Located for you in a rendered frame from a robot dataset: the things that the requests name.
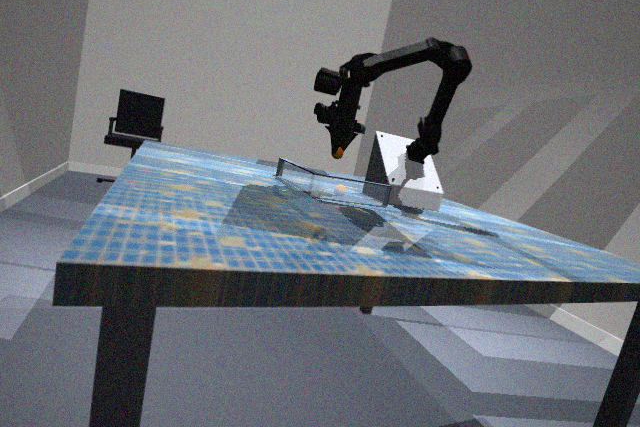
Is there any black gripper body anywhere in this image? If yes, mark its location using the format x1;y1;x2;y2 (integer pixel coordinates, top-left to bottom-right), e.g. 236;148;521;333
318;97;366;134

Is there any orange ball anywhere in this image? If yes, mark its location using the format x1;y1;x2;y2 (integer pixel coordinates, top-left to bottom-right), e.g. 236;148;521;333
331;147;343;159

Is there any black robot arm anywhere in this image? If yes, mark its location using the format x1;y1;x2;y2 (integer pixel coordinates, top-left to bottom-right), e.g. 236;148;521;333
314;38;472;164

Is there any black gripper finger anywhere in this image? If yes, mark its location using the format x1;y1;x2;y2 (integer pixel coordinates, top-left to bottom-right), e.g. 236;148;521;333
325;126;347;154
340;131;358;152

